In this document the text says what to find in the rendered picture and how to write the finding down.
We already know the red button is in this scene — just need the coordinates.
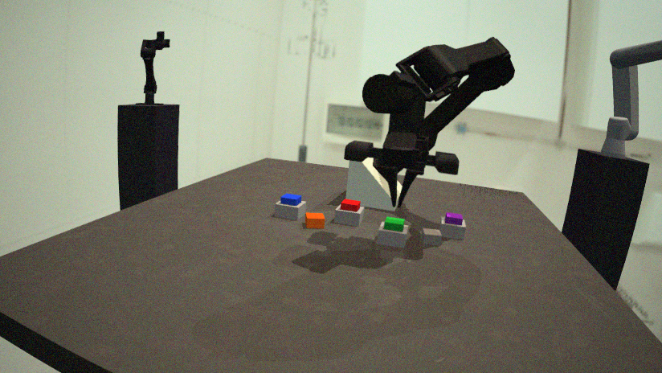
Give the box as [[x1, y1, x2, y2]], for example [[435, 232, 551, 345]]
[[334, 199, 365, 227]]

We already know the green button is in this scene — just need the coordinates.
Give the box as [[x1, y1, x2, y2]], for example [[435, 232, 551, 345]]
[[377, 217, 408, 248]]

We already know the orange block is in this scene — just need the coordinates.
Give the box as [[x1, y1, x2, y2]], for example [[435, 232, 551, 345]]
[[305, 213, 325, 229]]

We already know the blue button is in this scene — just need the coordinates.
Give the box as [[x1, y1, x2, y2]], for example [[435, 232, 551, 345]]
[[275, 194, 306, 220]]

